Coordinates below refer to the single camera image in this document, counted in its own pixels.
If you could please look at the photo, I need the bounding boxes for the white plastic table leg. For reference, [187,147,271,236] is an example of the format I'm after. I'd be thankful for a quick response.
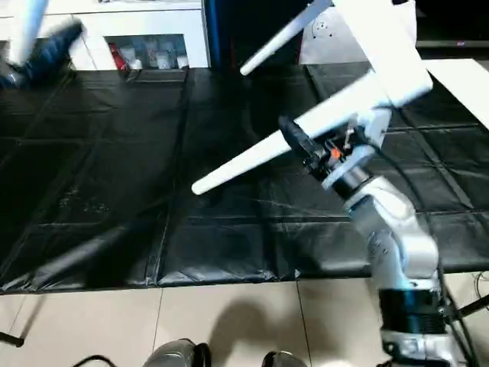
[238,0,338,78]
[190,70,401,197]

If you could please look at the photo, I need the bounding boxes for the small bottles on shelf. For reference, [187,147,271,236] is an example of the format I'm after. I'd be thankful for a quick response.
[109,36,189,70]

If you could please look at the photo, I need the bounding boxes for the white cabinet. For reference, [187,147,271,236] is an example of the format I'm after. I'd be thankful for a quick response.
[0,0,212,71]

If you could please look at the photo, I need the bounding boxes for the white plastic bag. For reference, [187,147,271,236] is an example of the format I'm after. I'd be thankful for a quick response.
[300,8,418,67]

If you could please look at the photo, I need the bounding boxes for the black cabinet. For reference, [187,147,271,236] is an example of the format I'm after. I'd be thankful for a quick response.
[203,0,316,71]

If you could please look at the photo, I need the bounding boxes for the white flat sheet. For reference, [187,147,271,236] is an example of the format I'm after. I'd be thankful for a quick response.
[426,59,489,128]

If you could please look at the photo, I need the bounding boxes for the black work mat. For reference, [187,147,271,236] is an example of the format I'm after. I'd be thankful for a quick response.
[0,64,489,296]

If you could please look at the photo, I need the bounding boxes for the black rod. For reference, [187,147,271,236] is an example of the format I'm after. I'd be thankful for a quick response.
[457,294,489,319]

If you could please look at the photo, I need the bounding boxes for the dark right robot foot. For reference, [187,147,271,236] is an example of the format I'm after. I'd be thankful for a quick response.
[262,349,308,367]

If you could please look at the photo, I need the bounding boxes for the dark robot foot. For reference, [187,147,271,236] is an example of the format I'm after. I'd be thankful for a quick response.
[144,338,212,367]
[262,349,308,367]

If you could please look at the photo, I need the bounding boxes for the dark left robot foot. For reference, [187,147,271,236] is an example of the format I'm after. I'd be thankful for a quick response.
[144,338,212,367]

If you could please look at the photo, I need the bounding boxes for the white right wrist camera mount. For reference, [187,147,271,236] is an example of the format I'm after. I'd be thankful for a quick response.
[355,107,395,149]

